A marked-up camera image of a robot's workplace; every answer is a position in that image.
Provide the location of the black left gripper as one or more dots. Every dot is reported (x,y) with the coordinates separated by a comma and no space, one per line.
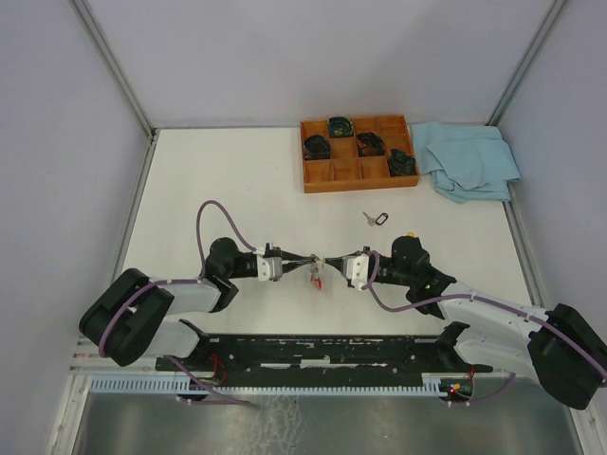
(287,256)

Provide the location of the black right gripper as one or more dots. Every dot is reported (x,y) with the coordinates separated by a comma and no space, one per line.
(337,263)

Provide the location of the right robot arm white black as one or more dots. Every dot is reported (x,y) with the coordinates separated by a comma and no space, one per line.
(555,347)

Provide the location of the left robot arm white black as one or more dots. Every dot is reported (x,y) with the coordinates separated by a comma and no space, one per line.
(130,318)

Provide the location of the black hook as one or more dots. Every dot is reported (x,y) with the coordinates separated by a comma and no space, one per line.
(380,220)

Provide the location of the wooden compartment tray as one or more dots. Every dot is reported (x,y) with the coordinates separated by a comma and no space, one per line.
(345,170)

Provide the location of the dark rolled cloth green pattern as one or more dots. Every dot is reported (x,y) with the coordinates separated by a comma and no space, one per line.
(401,164)

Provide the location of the dark rolled cloth grey pattern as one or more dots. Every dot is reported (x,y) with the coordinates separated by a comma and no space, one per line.
(316,147)

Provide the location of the dark rolled cloth orange pattern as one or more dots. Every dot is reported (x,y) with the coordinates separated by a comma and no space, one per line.
(370,144)

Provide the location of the dark rolled cloth yellow pattern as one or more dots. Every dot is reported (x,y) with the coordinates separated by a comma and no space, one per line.
(340,127)

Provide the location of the light blue cloth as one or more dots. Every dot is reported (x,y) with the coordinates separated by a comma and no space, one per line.
(465,162)

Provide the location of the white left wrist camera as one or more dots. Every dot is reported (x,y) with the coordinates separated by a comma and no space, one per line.
(269,267)

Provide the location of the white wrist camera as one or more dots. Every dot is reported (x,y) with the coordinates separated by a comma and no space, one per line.
(269,267)
(357,271)

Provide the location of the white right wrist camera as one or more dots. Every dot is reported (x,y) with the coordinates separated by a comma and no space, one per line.
(357,271)

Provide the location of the aluminium frame post left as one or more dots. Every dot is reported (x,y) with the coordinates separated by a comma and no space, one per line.
(92,28)

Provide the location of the aluminium frame post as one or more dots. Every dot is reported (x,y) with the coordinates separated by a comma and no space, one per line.
(92,28)
(525,64)

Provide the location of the aluminium frame post right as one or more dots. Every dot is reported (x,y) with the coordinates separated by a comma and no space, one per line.
(525,64)

